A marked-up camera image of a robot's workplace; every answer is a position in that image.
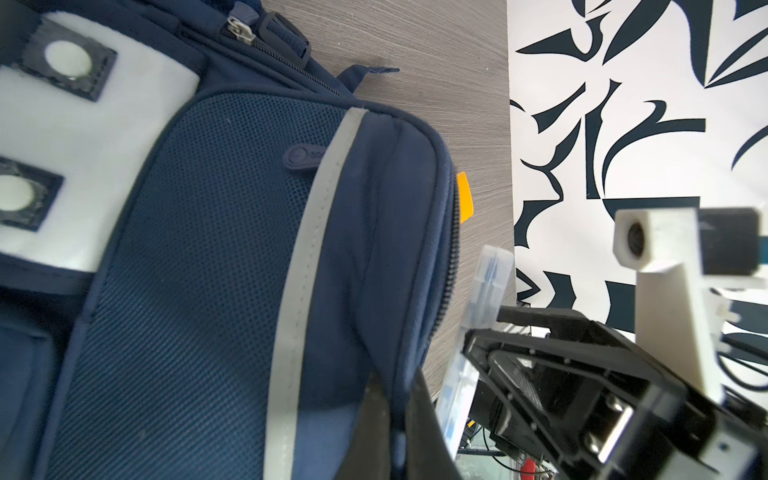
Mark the navy blue backpack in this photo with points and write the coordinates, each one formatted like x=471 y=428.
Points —
x=208 y=245

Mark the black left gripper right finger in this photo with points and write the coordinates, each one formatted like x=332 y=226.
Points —
x=427 y=456

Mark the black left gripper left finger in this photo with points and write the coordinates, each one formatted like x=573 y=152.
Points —
x=368 y=455

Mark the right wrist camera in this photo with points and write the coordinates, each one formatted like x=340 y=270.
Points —
x=681 y=257

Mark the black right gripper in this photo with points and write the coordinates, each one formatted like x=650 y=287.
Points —
x=585 y=402

